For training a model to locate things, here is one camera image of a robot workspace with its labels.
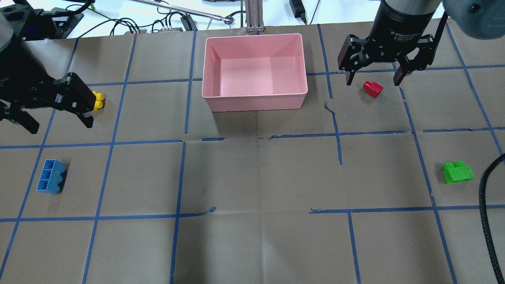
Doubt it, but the aluminium frame post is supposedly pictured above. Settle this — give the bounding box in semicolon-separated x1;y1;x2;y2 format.
245;0;265;34

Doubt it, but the red small toy block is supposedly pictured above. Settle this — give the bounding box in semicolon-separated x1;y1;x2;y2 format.
363;81;383;98

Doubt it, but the yellow toy block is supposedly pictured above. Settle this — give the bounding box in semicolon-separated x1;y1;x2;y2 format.
92;91;106;112

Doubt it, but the brown paper table cover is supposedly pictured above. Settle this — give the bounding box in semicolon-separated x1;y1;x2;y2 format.
1;21;504;284

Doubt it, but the pink plastic box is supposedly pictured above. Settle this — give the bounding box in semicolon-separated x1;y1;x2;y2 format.
201;34;308;112

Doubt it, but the black braided cable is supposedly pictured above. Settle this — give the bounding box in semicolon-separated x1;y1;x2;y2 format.
479;153;505;284

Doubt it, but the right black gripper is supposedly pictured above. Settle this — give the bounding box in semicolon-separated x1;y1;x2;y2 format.
338;0;440;86

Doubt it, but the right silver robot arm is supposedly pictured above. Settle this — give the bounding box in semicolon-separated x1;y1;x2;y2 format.
337;0;505;86

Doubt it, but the metal rod tool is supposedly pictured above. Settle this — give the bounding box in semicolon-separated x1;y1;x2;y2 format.
132;0;234;24

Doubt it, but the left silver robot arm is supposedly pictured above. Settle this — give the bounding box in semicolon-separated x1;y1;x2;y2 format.
0;0;96;134

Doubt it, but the blue long toy block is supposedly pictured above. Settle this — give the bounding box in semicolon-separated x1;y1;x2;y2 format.
36;159;65;194

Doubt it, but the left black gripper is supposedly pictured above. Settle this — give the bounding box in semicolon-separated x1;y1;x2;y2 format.
0;37;96;134

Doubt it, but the green toy block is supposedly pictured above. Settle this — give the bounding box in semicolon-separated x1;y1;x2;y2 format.
442;161;475;185

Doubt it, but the black power adapter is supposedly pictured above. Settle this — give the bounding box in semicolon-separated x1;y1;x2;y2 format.
288;0;307;24

